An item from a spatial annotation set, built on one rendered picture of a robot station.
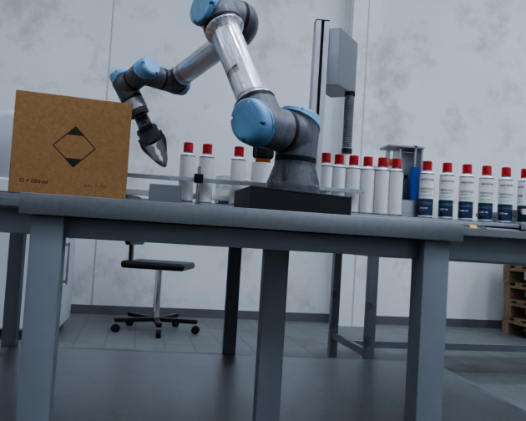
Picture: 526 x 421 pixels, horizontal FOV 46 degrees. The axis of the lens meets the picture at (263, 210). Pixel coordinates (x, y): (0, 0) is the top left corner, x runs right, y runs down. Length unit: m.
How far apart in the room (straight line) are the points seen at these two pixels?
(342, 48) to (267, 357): 1.06
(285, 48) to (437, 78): 1.61
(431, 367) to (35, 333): 0.81
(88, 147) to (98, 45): 4.36
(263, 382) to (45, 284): 0.60
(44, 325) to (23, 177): 0.58
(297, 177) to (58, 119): 0.66
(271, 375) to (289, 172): 0.53
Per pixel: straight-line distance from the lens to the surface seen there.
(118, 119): 1.75
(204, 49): 2.05
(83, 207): 1.21
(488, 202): 2.35
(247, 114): 1.58
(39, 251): 1.24
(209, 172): 2.11
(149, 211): 1.20
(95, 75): 5.99
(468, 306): 6.73
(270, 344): 1.54
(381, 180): 2.21
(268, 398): 1.56
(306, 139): 1.67
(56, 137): 1.73
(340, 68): 2.08
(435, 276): 1.38
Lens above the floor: 0.77
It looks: 3 degrees up
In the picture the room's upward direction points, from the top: 4 degrees clockwise
